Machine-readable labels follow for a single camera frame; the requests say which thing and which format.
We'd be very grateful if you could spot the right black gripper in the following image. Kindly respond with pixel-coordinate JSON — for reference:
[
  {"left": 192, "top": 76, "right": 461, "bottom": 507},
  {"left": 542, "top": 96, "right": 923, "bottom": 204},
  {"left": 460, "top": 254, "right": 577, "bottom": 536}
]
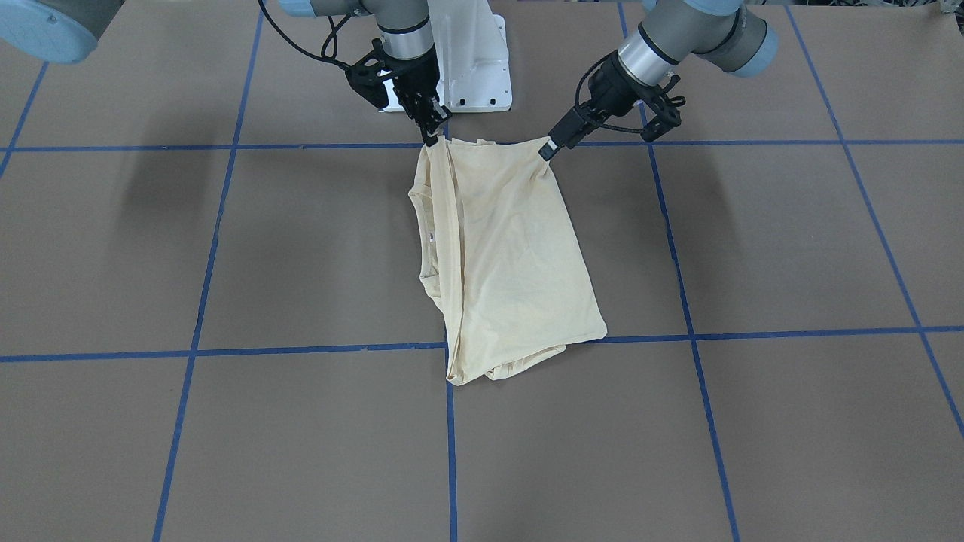
[{"left": 346, "top": 41, "right": 453, "bottom": 147}]

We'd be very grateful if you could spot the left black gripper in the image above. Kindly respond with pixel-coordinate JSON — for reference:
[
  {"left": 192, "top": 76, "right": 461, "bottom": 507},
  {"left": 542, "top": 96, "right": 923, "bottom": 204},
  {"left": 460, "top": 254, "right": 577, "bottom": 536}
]
[{"left": 539, "top": 51, "right": 686, "bottom": 161}]

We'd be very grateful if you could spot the cream long-sleeve graphic shirt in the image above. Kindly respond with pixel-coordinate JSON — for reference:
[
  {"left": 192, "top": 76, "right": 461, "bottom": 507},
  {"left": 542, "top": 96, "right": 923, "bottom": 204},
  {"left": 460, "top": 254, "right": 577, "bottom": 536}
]
[{"left": 408, "top": 138, "right": 607, "bottom": 385}]

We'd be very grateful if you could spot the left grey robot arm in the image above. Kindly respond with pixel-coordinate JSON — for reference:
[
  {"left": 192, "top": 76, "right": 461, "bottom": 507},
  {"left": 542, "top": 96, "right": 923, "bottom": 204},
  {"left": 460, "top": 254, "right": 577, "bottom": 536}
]
[{"left": 539, "top": 1, "right": 779, "bottom": 162}]

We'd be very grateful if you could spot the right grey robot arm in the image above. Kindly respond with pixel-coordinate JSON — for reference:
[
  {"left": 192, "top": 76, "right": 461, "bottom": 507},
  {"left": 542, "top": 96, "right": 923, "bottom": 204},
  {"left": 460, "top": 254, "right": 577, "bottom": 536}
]
[{"left": 2, "top": 1, "right": 452, "bottom": 145}]

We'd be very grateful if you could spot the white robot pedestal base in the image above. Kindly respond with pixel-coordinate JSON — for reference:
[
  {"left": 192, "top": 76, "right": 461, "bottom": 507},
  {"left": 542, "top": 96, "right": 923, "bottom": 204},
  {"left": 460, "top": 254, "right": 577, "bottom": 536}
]
[{"left": 375, "top": 1, "right": 513, "bottom": 114}]

